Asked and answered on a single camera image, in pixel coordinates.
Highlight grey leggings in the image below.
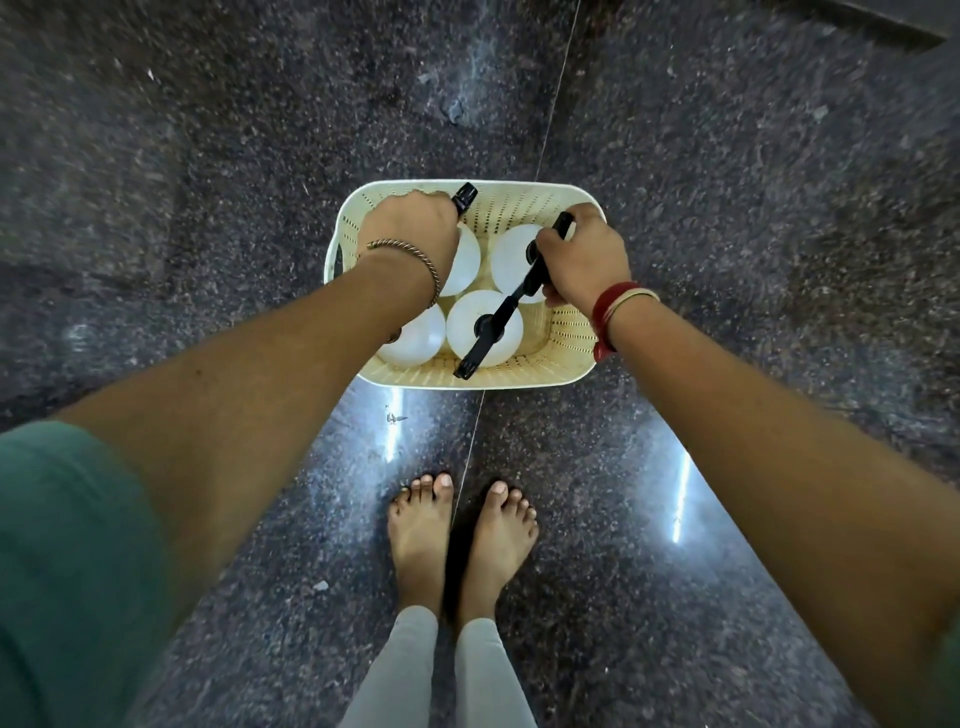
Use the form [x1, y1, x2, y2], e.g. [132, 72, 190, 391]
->
[337, 606, 539, 728]

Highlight person's left forearm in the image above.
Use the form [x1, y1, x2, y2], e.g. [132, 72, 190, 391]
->
[56, 253, 440, 624]

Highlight red bangle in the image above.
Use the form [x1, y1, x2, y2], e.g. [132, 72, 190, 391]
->
[590, 281, 640, 364]

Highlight white round lid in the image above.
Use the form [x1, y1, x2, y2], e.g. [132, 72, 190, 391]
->
[438, 223, 483, 299]
[489, 223, 553, 305]
[446, 289, 525, 369]
[377, 302, 448, 369]

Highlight person's left hand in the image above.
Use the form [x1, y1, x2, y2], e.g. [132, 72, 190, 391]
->
[357, 189, 461, 301]

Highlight silver twisted bracelet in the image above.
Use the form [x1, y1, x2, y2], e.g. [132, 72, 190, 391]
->
[365, 238, 442, 310]

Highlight person's foot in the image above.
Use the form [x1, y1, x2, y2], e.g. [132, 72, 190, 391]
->
[387, 472, 456, 618]
[456, 481, 540, 630]

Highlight person's right forearm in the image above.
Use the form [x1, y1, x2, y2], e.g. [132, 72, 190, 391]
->
[606, 296, 960, 728]

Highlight person's left foot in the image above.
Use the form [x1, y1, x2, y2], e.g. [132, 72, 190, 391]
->
[387, 472, 456, 618]

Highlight person's right foot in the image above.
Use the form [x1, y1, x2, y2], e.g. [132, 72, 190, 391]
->
[456, 481, 540, 630]

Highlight cream perforated plastic basket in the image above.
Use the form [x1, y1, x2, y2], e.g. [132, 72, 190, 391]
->
[324, 180, 607, 391]

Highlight person's right hand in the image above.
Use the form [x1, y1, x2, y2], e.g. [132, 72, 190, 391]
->
[535, 202, 633, 321]

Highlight green shirt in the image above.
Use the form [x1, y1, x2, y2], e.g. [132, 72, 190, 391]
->
[0, 420, 960, 728]

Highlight beige thin bangle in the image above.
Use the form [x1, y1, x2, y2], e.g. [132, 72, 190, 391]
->
[603, 288, 662, 354]

